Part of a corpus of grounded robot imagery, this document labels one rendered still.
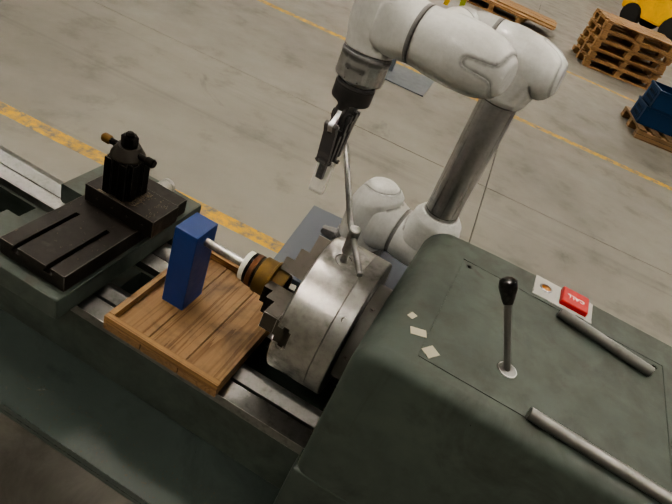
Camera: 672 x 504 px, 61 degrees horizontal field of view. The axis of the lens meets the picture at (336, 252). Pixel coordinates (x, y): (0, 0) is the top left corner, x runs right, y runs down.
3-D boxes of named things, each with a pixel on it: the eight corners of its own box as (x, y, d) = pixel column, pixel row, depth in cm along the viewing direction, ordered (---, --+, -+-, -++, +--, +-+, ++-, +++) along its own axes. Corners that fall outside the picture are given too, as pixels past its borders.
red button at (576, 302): (584, 305, 126) (590, 298, 125) (583, 320, 121) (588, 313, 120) (559, 291, 127) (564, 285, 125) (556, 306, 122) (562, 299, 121)
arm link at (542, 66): (399, 238, 192) (456, 274, 187) (377, 260, 180) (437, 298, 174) (509, 11, 145) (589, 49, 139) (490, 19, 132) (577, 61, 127)
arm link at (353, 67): (336, 42, 97) (325, 75, 100) (383, 65, 96) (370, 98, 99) (355, 36, 105) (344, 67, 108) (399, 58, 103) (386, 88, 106)
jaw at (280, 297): (316, 303, 119) (292, 330, 109) (308, 321, 122) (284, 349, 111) (271, 278, 121) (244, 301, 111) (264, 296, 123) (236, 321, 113)
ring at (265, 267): (301, 262, 125) (265, 242, 127) (280, 283, 118) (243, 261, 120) (289, 292, 131) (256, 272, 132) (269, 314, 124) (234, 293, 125)
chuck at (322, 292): (351, 319, 144) (393, 229, 123) (290, 412, 122) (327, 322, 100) (321, 301, 146) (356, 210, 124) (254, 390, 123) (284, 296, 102)
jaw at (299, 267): (327, 294, 126) (353, 247, 126) (323, 293, 121) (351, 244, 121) (284, 269, 127) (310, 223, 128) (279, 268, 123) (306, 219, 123)
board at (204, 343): (291, 308, 152) (295, 297, 149) (214, 397, 123) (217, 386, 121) (198, 253, 156) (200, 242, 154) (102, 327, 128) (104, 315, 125)
